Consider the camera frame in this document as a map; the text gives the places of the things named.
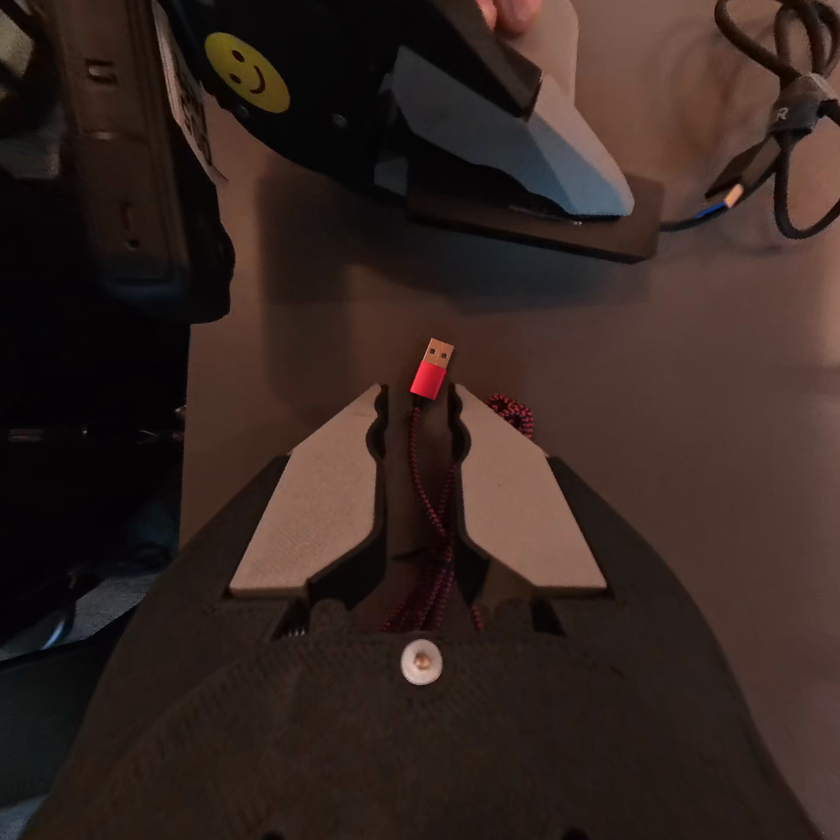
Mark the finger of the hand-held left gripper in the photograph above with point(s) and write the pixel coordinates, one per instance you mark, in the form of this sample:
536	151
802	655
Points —
525	157

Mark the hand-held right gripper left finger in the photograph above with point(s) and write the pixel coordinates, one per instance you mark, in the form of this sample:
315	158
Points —
308	512

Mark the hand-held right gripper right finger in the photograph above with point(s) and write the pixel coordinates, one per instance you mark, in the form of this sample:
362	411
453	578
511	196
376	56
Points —
531	512

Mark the black plastic usb hub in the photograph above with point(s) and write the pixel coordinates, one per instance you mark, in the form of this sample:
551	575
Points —
610	236

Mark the person's left hand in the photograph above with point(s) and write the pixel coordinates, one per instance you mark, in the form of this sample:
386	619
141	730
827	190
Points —
515	16

